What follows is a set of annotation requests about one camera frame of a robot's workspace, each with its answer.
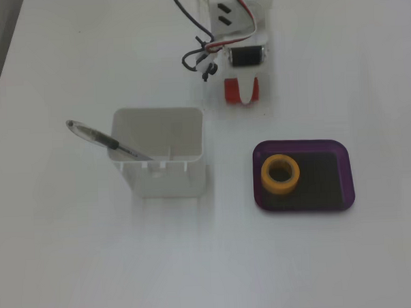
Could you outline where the yellow tape roll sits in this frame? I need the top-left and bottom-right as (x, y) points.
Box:
(260, 153), (302, 196)

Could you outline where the clear black ballpoint pen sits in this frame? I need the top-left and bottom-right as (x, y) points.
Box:
(65, 115), (155, 166)

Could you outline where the purple tray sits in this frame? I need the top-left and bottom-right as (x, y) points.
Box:
(251, 136), (356, 216)

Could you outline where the black cable with connector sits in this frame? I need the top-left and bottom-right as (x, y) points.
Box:
(170, 0), (221, 84)

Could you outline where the white red servo wire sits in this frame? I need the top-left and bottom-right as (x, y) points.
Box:
(201, 0), (260, 55)

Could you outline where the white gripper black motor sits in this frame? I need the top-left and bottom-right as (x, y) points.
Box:
(220, 38), (271, 107)

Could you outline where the white plastic box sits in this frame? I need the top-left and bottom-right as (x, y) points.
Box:
(104, 104), (209, 200)

